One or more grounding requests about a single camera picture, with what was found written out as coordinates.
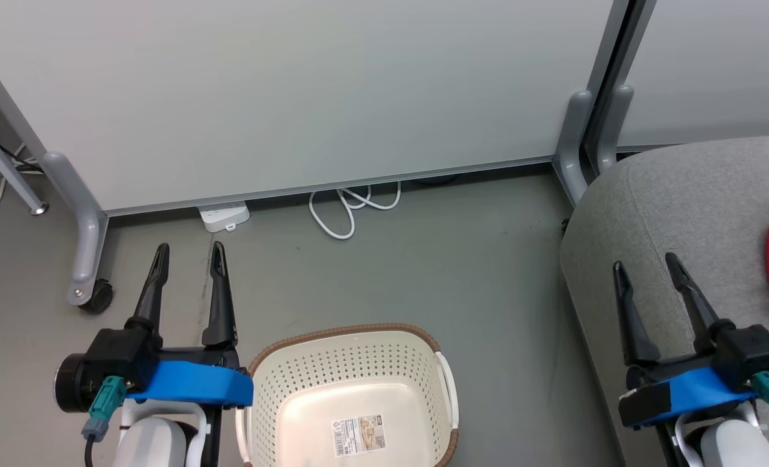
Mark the left gripper body black blue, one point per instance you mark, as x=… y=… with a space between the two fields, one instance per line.
x=124 y=357

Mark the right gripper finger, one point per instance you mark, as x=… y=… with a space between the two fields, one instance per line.
x=695 y=305
x=636 y=331

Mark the right gripper body black blue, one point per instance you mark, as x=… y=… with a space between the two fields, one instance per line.
x=747 y=357

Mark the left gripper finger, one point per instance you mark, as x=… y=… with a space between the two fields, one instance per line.
x=154 y=292
x=220 y=305

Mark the cream perforated laundry basket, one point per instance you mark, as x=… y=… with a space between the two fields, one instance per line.
x=306 y=428

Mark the grey partition foot with caster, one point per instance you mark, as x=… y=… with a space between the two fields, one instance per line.
x=89 y=246

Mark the white power strip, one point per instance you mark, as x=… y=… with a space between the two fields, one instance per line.
x=223 y=217

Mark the grey fabric sofa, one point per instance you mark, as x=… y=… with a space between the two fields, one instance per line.
x=715 y=194

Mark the grey metal table leg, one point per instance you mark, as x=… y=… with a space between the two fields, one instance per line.
x=8 y=175

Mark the wide white partition panel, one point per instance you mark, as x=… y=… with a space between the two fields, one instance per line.
x=293 y=97

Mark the narrow white partition panel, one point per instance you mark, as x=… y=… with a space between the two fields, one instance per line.
x=715 y=65

